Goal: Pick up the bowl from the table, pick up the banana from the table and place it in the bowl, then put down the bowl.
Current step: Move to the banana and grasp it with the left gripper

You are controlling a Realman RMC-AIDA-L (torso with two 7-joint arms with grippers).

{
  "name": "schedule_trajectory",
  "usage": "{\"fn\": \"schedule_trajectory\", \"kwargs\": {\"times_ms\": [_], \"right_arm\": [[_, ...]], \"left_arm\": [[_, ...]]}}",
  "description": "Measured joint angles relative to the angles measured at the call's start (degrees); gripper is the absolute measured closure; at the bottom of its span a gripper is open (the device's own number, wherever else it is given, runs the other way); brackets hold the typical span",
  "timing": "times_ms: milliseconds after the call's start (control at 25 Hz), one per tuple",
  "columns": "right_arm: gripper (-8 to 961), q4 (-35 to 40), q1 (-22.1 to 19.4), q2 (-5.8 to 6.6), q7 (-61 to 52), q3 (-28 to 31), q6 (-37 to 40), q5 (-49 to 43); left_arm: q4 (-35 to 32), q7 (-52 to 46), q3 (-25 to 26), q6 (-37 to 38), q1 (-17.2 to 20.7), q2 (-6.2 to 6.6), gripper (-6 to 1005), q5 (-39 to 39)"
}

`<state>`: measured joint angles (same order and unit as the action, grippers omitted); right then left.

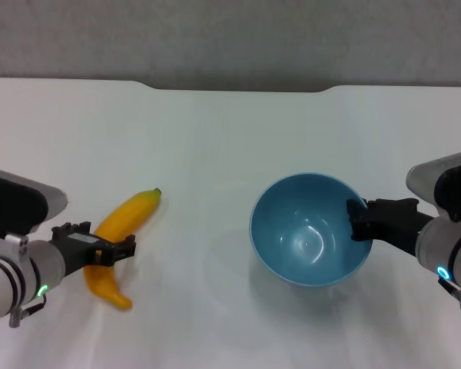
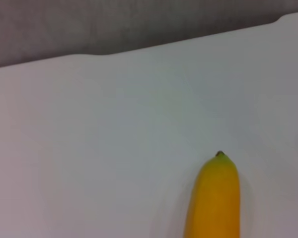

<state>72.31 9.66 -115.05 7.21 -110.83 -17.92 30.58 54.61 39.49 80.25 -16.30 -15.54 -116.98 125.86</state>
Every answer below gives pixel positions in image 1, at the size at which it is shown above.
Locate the yellow plastic banana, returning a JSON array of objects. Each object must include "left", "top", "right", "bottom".
[{"left": 82, "top": 187, "right": 164, "bottom": 311}]

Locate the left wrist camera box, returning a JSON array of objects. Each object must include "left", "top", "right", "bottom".
[{"left": 0, "top": 168, "right": 69, "bottom": 236}]

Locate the right gripper body grey black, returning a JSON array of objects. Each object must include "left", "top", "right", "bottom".
[{"left": 372, "top": 209, "right": 443, "bottom": 267}]

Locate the blue plastic bowl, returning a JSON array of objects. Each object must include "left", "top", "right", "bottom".
[{"left": 249, "top": 172, "right": 373, "bottom": 289}]

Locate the grey left arm cable plug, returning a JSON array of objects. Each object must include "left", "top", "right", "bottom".
[{"left": 8, "top": 295, "right": 48, "bottom": 328}]

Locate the left gripper body grey black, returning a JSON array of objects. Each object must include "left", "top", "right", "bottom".
[{"left": 25, "top": 239, "right": 98, "bottom": 288}]

